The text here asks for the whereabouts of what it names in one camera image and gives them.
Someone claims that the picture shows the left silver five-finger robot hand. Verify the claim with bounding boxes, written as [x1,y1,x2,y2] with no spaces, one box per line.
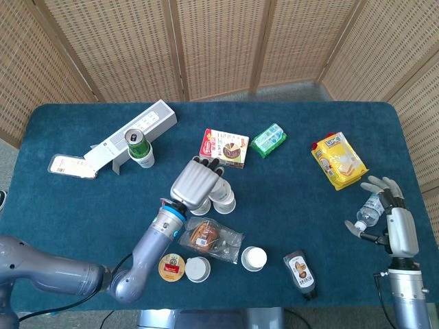
[169,156,226,210]

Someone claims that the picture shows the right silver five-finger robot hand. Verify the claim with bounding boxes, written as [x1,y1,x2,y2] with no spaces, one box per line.
[344,175,420,258]

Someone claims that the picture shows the paper cup green fern print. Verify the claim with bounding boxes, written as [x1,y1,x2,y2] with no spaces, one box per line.
[241,246,268,273]
[190,198,212,217]

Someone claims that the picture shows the paper cup blue flower print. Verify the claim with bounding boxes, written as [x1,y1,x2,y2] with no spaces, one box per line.
[208,178,233,203]

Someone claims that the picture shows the paper cup green flower print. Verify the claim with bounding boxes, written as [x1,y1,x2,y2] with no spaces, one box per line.
[213,197,237,215]

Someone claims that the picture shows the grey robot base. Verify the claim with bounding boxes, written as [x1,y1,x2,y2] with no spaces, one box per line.
[137,307,285,329]

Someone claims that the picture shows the stacked white paper cups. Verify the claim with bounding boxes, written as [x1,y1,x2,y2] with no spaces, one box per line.
[132,143,156,169]

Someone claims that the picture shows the round brown lid cup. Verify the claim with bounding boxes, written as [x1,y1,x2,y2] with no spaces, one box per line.
[158,253,187,282]

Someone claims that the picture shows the paper cup under grey jar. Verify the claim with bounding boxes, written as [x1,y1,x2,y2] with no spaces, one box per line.
[185,256,212,284]

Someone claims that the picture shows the clear plastic water bottle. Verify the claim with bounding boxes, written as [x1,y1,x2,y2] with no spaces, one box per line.
[356,193,385,230]

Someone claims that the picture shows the red white cake box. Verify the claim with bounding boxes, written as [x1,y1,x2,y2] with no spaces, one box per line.
[199,128,250,169]

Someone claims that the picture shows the bread in clear plastic bag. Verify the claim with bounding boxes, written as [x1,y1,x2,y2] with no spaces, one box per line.
[177,216,245,265]

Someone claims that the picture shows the green energy drink can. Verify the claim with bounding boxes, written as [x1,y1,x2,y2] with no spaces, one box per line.
[123,128,152,158]

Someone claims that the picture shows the long grey cardboard box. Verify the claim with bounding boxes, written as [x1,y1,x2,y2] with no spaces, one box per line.
[83,99,178,175]

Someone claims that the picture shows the green snack packet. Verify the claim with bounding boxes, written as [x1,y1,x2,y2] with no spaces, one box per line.
[249,123,288,159]

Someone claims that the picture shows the blue felt table cover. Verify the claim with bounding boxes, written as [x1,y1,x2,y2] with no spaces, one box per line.
[0,101,439,315]

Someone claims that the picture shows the yellow biscuit bag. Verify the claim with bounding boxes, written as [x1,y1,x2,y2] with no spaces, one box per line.
[311,132,370,191]

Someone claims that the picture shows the dark sauce squeeze bottle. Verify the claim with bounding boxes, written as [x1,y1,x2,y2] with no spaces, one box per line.
[283,251,316,302]

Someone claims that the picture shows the flat white packet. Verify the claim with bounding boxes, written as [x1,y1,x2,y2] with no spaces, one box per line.
[47,154,99,180]

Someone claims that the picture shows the rattan folding screen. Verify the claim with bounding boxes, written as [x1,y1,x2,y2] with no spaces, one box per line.
[0,0,439,243]

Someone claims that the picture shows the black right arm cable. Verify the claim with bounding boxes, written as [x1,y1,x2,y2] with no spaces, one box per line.
[375,272,399,329]

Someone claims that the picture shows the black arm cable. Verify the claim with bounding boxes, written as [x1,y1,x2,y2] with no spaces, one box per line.
[375,272,399,329]
[19,253,134,323]

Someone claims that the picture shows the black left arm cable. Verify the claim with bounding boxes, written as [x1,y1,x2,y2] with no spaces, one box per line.
[19,253,134,323]

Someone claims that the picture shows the black floor cable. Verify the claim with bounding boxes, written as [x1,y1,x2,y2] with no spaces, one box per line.
[101,309,117,329]
[284,307,311,329]

